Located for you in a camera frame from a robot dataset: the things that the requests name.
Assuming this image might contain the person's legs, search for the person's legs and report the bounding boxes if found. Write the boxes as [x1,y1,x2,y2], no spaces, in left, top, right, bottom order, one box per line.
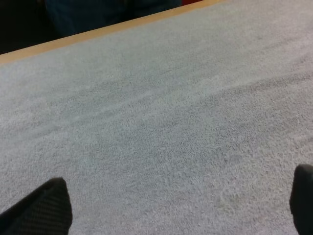
[45,0,183,37]

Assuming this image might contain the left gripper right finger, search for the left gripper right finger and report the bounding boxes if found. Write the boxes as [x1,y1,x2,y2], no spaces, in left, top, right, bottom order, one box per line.
[289,164,313,235]

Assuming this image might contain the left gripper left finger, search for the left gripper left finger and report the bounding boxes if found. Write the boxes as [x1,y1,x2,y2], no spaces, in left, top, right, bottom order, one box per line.
[0,177,73,235]

